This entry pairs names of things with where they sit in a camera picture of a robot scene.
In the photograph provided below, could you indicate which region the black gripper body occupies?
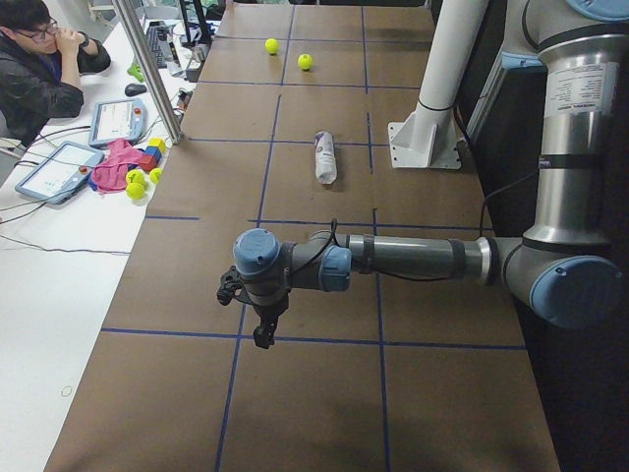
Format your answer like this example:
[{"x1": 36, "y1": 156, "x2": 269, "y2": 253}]
[{"x1": 216, "y1": 265, "x2": 289, "y2": 320}]

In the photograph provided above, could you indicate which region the white tennis ball can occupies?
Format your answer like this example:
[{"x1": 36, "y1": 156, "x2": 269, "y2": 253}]
[{"x1": 314, "y1": 131, "x2": 337, "y2": 185}]

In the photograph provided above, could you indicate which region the yellow tennis ball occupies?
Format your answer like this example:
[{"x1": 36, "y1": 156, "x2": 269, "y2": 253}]
[
  {"x1": 298, "y1": 53, "x2": 314, "y2": 71},
  {"x1": 264, "y1": 37, "x2": 279, "y2": 55}
]

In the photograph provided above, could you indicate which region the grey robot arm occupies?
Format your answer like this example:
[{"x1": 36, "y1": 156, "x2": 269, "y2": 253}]
[{"x1": 217, "y1": 1, "x2": 628, "y2": 348}]

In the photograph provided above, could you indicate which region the spare tennis ball right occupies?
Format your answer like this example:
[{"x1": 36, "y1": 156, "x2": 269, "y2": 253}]
[{"x1": 148, "y1": 167, "x2": 163, "y2": 185}]

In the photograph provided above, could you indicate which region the spare tennis ball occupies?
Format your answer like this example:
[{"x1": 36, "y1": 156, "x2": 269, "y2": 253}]
[
  {"x1": 126, "y1": 182, "x2": 146, "y2": 200},
  {"x1": 148, "y1": 167, "x2": 163, "y2": 185},
  {"x1": 126, "y1": 168, "x2": 145, "y2": 187}
]

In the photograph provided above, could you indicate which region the spare tennis ball lower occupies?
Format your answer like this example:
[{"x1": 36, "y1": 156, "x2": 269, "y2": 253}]
[{"x1": 126, "y1": 182, "x2": 146, "y2": 200}]

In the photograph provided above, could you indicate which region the spare tennis ball upper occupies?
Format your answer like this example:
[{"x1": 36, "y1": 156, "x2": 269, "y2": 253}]
[{"x1": 126, "y1": 168, "x2": 145, "y2": 187}]

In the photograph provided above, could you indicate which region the red cube block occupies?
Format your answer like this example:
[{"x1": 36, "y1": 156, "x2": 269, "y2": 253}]
[{"x1": 138, "y1": 152, "x2": 161, "y2": 172}]

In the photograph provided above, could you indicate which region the blue cube block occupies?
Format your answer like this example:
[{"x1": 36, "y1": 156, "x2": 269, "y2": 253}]
[{"x1": 144, "y1": 146, "x2": 162, "y2": 162}]

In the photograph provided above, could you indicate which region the yellow cube block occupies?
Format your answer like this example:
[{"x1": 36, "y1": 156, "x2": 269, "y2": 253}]
[{"x1": 147, "y1": 138, "x2": 167, "y2": 156}]

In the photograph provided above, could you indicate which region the pink cloth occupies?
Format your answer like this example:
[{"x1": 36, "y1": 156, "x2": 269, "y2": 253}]
[{"x1": 90, "y1": 139, "x2": 144, "y2": 194}]

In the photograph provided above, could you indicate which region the upper teach pendant tablet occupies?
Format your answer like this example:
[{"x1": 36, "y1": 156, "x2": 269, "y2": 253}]
[{"x1": 88, "y1": 97, "x2": 146, "y2": 148}]

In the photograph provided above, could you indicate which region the teach pendant tablet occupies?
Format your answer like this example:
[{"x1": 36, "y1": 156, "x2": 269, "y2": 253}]
[
  {"x1": 15, "y1": 142, "x2": 104, "y2": 205},
  {"x1": 88, "y1": 97, "x2": 146, "y2": 148}
]

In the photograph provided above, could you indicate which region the lower teach pendant tablet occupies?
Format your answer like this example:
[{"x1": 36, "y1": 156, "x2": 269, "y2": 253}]
[{"x1": 15, "y1": 142, "x2": 104, "y2": 205}]

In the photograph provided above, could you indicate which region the black computer mouse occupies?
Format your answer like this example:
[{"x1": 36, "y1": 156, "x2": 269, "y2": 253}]
[{"x1": 124, "y1": 84, "x2": 147, "y2": 97}]

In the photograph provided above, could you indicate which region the green plastic tool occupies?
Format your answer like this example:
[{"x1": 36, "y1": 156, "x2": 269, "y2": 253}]
[{"x1": 127, "y1": 63, "x2": 144, "y2": 84}]

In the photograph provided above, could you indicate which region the black keyboard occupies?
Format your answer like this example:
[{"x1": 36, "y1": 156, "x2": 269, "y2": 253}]
[{"x1": 144, "y1": 26, "x2": 166, "y2": 69}]

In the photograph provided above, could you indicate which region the seated person in black jacket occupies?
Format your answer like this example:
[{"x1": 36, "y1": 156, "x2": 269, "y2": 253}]
[{"x1": 1, "y1": 1, "x2": 111, "y2": 147}]

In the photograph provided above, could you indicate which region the white camera post with base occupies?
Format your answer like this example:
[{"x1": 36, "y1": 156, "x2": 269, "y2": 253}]
[{"x1": 388, "y1": 0, "x2": 488, "y2": 170}]

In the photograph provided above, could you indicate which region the aluminium frame post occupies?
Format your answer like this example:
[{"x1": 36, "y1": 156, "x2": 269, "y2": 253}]
[{"x1": 112, "y1": 0, "x2": 183, "y2": 145}]

